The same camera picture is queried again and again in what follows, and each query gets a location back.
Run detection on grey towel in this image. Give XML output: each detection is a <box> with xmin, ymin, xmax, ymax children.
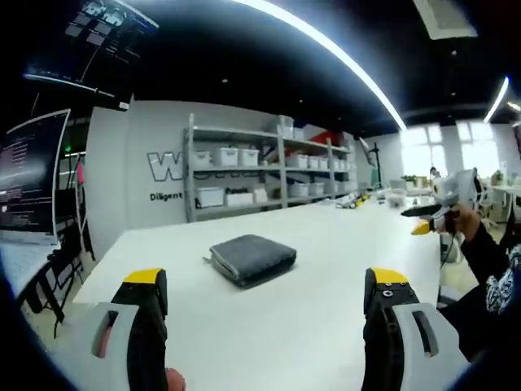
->
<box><xmin>202</xmin><ymin>233</ymin><xmax>298</xmax><ymax>289</ymax></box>

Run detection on person's right hand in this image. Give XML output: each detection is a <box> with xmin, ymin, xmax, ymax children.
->
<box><xmin>438</xmin><ymin>204</ymin><xmax>484</xmax><ymax>245</ymax></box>

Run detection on person's left hand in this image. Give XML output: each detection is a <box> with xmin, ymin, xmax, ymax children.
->
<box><xmin>164</xmin><ymin>367</ymin><xmax>187</xmax><ymax>391</ymax></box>

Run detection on clear plastic container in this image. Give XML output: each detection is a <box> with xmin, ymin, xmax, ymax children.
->
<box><xmin>384</xmin><ymin>187</ymin><xmax>408</xmax><ymax>210</ymax></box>

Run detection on yellow and black tools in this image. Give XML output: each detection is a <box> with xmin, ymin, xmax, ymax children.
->
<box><xmin>335</xmin><ymin>191</ymin><xmax>371</xmax><ymax>210</ymax></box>

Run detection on short ceiling light strip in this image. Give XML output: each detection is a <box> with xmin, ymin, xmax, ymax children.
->
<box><xmin>483</xmin><ymin>76</ymin><xmax>510</xmax><ymax>123</ymax></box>

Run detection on person's black printed shirt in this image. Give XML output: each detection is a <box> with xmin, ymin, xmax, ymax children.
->
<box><xmin>484</xmin><ymin>246</ymin><xmax>521</xmax><ymax>315</ymax></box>

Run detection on grey metal shelving unit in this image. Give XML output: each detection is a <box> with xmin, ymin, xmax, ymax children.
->
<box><xmin>182</xmin><ymin>113</ymin><xmax>359</xmax><ymax>223</ymax></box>

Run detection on ceiling air vent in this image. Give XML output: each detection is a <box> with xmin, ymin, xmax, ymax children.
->
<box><xmin>413</xmin><ymin>0</ymin><xmax>479</xmax><ymax>41</ymax></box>

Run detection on rows of white storage boxes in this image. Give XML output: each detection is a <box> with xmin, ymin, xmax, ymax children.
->
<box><xmin>193</xmin><ymin>116</ymin><xmax>356</xmax><ymax>209</ymax></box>

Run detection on curved computer monitor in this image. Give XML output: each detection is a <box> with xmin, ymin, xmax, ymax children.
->
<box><xmin>0</xmin><ymin>108</ymin><xmax>72</xmax><ymax>246</ymax></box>

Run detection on overhead dark display screen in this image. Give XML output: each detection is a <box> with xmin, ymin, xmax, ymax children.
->
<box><xmin>22</xmin><ymin>0</ymin><xmax>160</xmax><ymax>89</ymax></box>

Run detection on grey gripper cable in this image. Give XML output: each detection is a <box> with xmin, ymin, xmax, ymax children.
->
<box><xmin>439</xmin><ymin>231</ymin><xmax>458</xmax><ymax>270</ymax></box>

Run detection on black desk frame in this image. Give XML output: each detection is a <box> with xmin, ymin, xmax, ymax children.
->
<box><xmin>15</xmin><ymin>244</ymin><xmax>87</xmax><ymax>323</ymax></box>

